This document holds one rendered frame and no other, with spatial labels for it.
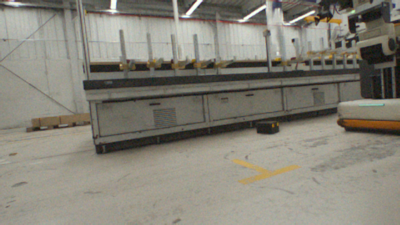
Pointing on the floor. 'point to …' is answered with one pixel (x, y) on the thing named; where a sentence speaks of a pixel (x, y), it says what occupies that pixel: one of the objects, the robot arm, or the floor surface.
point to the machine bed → (207, 105)
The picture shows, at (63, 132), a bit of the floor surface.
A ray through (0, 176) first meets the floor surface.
